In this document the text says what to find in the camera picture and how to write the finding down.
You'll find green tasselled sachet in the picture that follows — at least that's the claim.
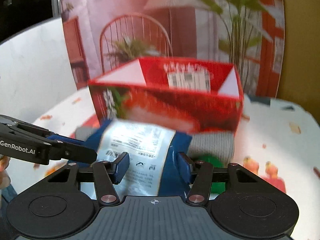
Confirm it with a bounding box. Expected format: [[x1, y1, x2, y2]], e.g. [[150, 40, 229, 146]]
[[191, 154, 227, 196]]

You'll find grey knit cloth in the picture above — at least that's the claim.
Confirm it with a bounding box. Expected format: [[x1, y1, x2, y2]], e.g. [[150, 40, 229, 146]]
[[72, 121, 234, 166]]

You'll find blue packaged cloth with label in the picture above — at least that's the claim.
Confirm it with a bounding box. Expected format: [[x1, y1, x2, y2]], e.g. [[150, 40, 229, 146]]
[[75, 119, 192, 198]]

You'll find printed room backdrop poster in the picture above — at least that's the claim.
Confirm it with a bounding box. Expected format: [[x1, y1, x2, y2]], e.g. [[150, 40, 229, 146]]
[[57, 0, 285, 97]]

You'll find person left hand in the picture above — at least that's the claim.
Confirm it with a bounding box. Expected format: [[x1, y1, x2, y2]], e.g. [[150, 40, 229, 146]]
[[0, 155, 11, 190]]

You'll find white board panel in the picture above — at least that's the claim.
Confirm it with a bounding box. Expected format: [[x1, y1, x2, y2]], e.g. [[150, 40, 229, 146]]
[[0, 18, 76, 122]]

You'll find red strawberry cardboard box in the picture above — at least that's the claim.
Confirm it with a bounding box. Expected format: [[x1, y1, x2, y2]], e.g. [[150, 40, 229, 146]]
[[88, 57, 244, 134]]

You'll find patterned white tablecloth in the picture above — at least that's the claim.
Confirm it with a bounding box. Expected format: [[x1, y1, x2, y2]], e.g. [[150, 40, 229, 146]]
[[7, 88, 319, 239]]

